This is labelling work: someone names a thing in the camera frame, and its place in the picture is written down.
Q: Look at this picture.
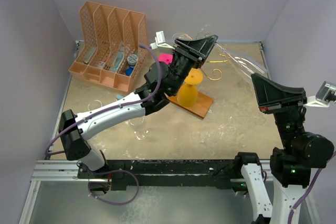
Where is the blue bottle cap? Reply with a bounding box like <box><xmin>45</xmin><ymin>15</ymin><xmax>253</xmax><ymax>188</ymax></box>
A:
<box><xmin>125</xmin><ymin>67</ymin><xmax>134</xmax><ymax>76</ymax></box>

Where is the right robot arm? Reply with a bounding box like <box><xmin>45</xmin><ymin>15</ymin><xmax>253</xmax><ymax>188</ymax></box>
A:
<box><xmin>233</xmin><ymin>73</ymin><xmax>335</xmax><ymax>223</ymax></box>

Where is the light blue correction tape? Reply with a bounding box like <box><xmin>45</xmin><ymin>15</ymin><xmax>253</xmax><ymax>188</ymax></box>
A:
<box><xmin>115</xmin><ymin>94</ymin><xmax>124</xmax><ymax>100</ymax></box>

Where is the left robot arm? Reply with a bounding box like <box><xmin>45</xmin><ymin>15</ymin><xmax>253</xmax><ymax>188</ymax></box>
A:
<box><xmin>59</xmin><ymin>31</ymin><xmax>218</xmax><ymax>178</ymax></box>

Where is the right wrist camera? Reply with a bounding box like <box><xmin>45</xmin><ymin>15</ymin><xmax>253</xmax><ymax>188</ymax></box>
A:
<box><xmin>305</xmin><ymin>81</ymin><xmax>335</xmax><ymax>108</ymax></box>

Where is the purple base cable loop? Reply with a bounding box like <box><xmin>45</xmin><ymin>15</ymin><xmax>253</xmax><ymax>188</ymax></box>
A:
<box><xmin>88</xmin><ymin>169</ymin><xmax>140</xmax><ymax>206</ymax></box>

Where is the grey box with red label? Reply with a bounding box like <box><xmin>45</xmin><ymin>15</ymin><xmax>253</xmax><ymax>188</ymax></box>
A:
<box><xmin>82</xmin><ymin>46</ymin><xmax>97</xmax><ymax>64</ymax></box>

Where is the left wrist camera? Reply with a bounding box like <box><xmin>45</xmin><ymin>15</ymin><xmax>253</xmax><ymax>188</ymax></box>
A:
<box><xmin>150</xmin><ymin>31</ymin><xmax>174</xmax><ymax>51</ymax></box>

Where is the round blue patterned tin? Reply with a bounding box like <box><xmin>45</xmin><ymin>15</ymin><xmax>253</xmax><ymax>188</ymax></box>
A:
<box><xmin>127</xmin><ymin>54</ymin><xmax>139</xmax><ymax>67</ymax></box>

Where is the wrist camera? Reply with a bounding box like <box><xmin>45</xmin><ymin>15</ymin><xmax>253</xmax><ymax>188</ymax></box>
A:
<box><xmin>150</xmin><ymin>31</ymin><xmax>174</xmax><ymax>51</ymax></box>
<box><xmin>305</xmin><ymin>81</ymin><xmax>335</xmax><ymax>108</ymax></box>

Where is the yellow plastic wine glass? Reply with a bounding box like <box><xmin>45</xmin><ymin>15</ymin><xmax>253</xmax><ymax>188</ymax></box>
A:
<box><xmin>177</xmin><ymin>68</ymin><xmax>203</xmax><ymax>108</ymax></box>

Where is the peach plastic file organizer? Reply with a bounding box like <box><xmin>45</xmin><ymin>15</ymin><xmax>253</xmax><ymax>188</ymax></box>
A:
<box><xmin>69</xmin><ymin>1</ymin><xmax>149</xmax><ymax>93</ymax></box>

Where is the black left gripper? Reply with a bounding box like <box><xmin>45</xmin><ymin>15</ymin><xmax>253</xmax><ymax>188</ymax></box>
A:
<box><xmin>169</xmin><ymin>35</ymin><xmax>216</xmax><ymax>95</ymax></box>

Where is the gold wire glass rack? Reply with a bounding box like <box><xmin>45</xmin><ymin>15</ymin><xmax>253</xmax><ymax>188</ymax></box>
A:
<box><xmin>172</xmin><ymin>33</ymin><xmax>227</xmax><ymax>81</ymax></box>

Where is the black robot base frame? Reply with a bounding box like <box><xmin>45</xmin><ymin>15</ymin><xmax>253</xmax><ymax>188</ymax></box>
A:
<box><xmin>78</xmin><ymin>159</ymin><xmax>247</xmax><ymax>191</ymax></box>

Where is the pink plastic wine glass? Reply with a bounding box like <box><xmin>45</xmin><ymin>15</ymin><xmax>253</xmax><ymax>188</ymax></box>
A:
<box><xmin>158</xmin><ymin>53</ymin><xmax>173</xmax><ymax>65</ymax></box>

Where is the blue toothbrush package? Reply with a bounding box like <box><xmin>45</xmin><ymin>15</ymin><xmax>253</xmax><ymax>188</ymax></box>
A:
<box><xmin>109</xmin><ymin>42</ymin><xmax>124</xmax><ymax>72</ymax></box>

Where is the wooden rack base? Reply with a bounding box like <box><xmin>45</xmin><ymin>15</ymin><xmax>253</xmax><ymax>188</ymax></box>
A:
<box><xmin>168</xmin><ymin>92</ymin><xmax>214</xmax><ymax>119</ymax></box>

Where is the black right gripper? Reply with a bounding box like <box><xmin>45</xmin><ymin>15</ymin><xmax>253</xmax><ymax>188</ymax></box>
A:
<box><xmin>251</xmin><ymin>71</ymin><xmax>307</xmax><ymax>148</ymax></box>

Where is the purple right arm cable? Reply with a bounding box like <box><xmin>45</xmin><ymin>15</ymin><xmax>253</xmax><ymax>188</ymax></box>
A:
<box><xmin>287</xmin><ymin>150</ymin><xmax>336</xmax><ymax>224</ymax></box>

